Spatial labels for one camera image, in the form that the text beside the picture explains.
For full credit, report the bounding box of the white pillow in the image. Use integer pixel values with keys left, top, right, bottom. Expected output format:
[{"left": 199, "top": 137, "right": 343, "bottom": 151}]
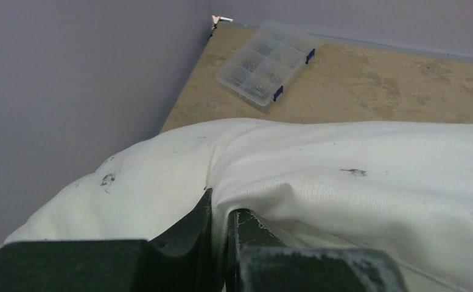
[{"left": 5, "top": 118, "right": 473, "bottom": 291}]

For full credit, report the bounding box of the clear plastic organizer box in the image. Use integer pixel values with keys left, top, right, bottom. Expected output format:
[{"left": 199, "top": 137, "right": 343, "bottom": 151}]
[{"left": 215, "top": 19, "right": 318, "bottom": 110}]

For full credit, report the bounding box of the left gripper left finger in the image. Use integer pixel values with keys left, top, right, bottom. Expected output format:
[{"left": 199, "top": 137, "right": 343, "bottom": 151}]
[{"left": 0, "top": 189, "right": 212, "bottom": 291}]

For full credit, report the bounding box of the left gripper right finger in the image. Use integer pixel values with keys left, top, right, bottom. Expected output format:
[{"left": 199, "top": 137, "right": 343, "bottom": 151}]
[{"left": 225, "top": 209, "right": 407, "bottom": 292}]

